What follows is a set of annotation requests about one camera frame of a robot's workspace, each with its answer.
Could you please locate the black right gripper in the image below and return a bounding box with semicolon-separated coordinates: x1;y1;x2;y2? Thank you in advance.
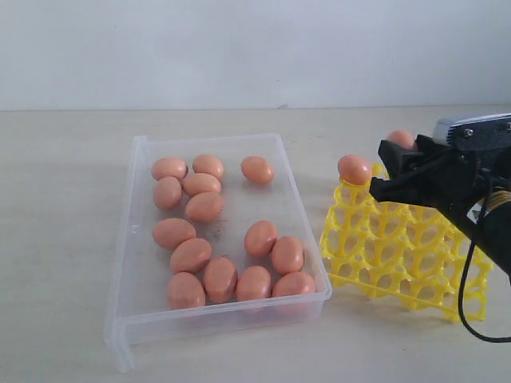
369;135;510;231

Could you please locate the brown egg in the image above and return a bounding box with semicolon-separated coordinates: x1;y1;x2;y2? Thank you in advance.
167;272;206;310
272;271;316;298
338;154;372;185
192;154;224;180
244;220;278;259
185;192;224;223
386;129;417;151
153;176;182;211
181;173;222;197
236;266;271;302
204;256;238;304
152;218;196;251
240;156;275;184
151;156;188;180
271;236;304;275
170;238;212;274

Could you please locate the yellow plastic egg tray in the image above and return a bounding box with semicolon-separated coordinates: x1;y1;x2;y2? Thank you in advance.
319;164;469;322

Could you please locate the clear plastic box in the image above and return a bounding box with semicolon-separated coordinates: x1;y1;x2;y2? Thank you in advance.
104;134;332;372

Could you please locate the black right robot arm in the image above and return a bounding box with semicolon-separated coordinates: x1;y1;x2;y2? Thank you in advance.
370;135;510;273

